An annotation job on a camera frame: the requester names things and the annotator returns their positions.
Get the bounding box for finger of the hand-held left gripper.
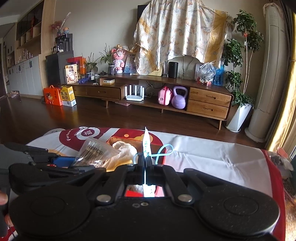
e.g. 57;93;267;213
29;163;80;176
5;142;78;166

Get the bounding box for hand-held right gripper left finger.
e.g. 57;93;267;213
67;153;146;206

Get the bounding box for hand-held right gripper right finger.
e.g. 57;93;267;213
146;155;232;206

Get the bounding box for red tin box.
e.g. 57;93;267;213
106;136;167;198

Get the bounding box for white knit cloth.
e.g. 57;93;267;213
112;141;138;161

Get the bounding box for white printed plastic bag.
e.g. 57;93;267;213
142;126;153;198

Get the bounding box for blue face mask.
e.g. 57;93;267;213
132;143;174;164

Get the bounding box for clear bag of cotton swabs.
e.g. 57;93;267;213
73;136;122;169

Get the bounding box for red white printed tablecloth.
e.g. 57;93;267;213
26;126;286;241

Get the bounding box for yellow white carton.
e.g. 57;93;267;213
59;85;77;107

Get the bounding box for orange gift carton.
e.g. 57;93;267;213
43;85;63;106

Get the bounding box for white router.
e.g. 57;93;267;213
125;85;145;101

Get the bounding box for pink small case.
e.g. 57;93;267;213
158;86;173;106

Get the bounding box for purple kettlebell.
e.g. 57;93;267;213
171;86;188;109

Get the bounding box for dark wooden drawer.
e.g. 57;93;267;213
86;86;122;100

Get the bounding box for light wooden drawer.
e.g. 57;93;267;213
188;87;232;108
186;100;229;121

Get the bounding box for yellow white food box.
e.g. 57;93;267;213
64;65;79;84

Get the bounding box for wooden TV cabinet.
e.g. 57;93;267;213
61;74;234;130

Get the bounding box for small potted plant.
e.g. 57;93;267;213
82;52;98;79

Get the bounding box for dark grey cabinet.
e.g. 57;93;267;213
45;51;75;86

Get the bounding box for orange box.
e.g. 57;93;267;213
79;57;87;75

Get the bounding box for red gift box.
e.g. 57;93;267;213
66;56;83;65

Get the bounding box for orchid plant in dark pot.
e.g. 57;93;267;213
99;43;116;75

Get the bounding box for potted tree in white pot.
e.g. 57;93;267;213
221;9;264;133

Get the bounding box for black speaker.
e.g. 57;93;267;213
167;61;179;78

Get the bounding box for beige curved board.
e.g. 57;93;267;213
178;56;202;80

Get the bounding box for pink doll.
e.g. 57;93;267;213
112;45;125;74

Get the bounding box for clear plastic bag of items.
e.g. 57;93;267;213
196;62;217;87

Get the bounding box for black drink machine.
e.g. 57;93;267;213
55;33;73;53

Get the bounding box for plastic bag with dark items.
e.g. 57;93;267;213
266;147;292;179

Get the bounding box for vase with dried flowers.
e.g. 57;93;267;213
49;12;71;38

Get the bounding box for floral cloth cover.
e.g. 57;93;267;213
133;0;233;76

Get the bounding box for yellow curtain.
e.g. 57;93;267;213
265;66;296;154

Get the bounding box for black television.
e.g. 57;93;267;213
137;4;149;26

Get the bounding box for beige standing air conditioner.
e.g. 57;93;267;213
244;3;290;142

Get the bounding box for wooden wall shelf unit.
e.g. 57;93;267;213
0;0;56;98

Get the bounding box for blue picture frame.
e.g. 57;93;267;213
123;54;137;74

